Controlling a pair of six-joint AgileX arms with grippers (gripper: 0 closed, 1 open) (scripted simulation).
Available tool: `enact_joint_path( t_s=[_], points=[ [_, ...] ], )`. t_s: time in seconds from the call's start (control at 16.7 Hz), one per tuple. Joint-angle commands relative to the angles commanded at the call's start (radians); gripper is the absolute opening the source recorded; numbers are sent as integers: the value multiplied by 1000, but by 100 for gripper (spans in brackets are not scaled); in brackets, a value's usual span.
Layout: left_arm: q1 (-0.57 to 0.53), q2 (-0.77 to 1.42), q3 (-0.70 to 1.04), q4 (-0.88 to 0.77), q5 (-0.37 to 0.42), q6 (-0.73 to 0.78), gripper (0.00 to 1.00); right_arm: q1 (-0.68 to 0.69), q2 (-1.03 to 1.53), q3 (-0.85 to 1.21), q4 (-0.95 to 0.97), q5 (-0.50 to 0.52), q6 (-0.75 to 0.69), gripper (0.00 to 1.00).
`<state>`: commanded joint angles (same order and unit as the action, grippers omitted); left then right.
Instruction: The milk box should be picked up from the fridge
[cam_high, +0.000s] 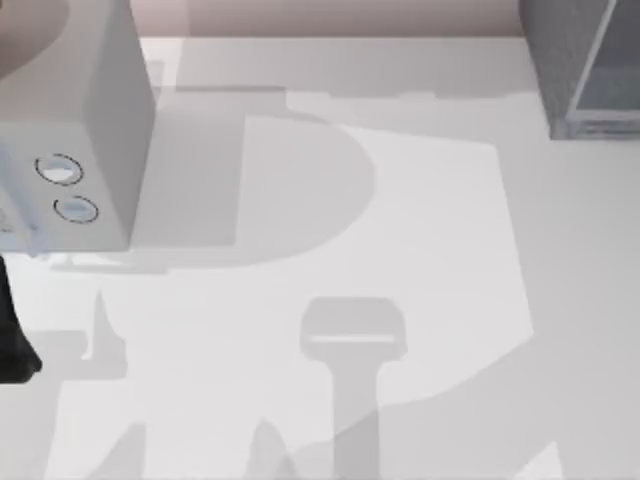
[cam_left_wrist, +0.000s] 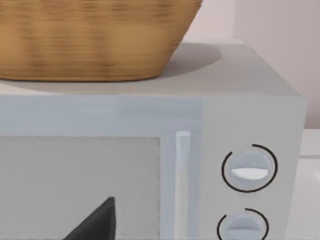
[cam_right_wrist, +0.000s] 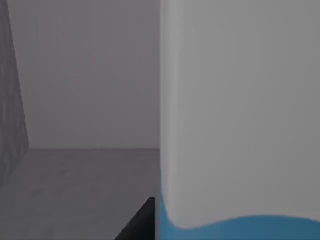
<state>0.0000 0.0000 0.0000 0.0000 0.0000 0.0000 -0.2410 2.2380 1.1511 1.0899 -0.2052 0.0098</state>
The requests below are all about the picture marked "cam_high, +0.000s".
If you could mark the grey cabinet with dark inside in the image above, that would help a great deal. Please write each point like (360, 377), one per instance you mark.
(560, 60)

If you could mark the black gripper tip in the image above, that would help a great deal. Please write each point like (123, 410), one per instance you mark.
(12, 345)

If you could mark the round microwave knob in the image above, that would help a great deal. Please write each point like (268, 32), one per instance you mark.
(59, 169)
(76, 209)

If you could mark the pale microwave oven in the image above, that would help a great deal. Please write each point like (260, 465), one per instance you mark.
(85, 90)

